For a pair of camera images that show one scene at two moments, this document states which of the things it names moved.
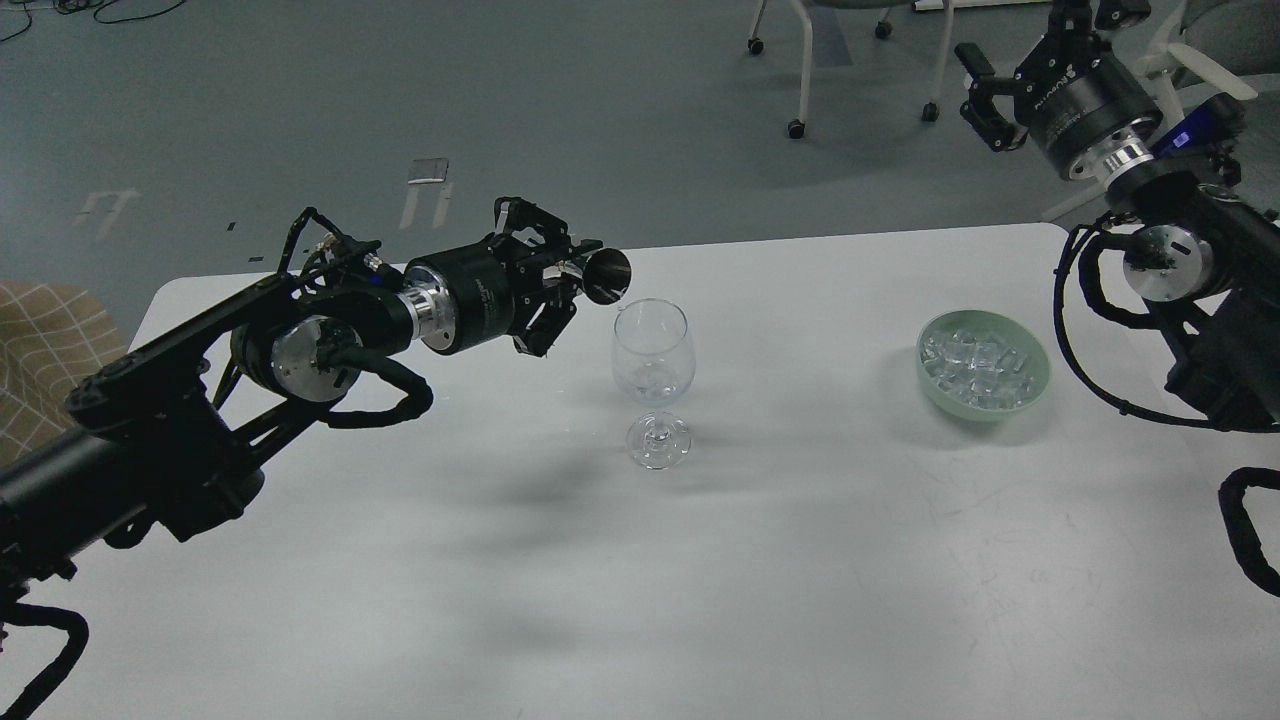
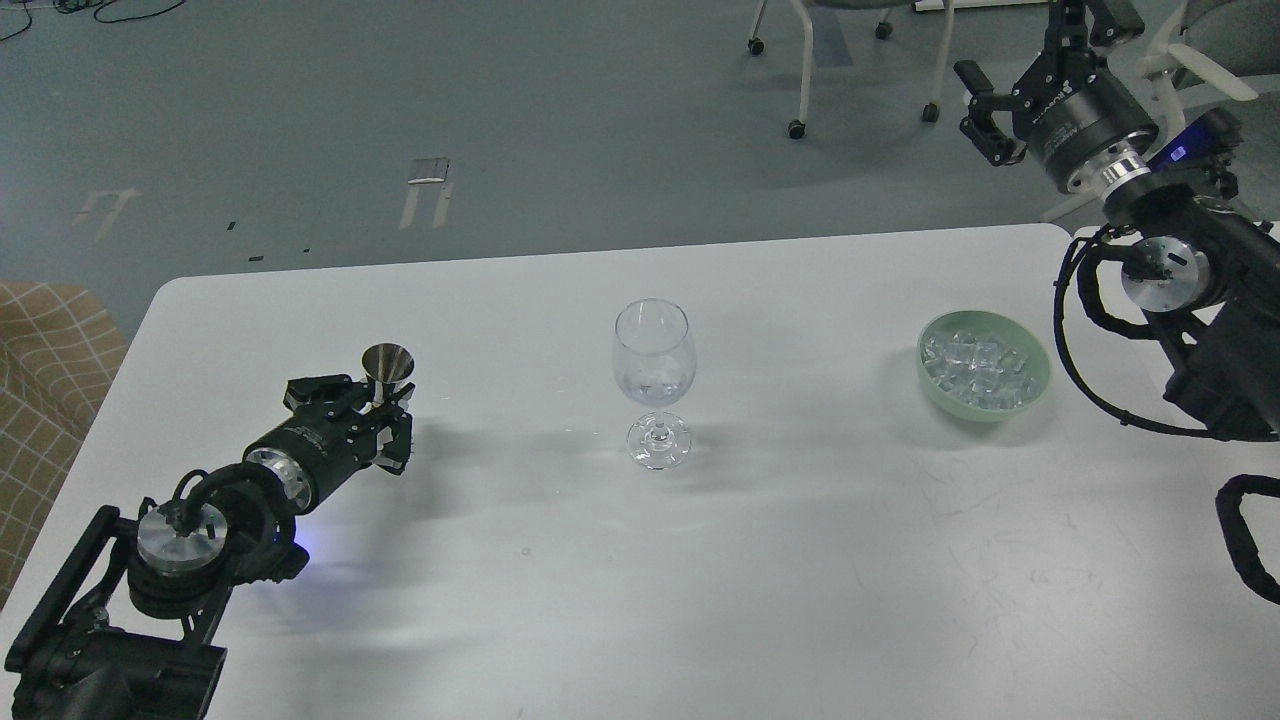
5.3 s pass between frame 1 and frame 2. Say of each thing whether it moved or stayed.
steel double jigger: moved
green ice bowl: stayed
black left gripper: moved
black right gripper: stayed
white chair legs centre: stayed
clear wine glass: stayed
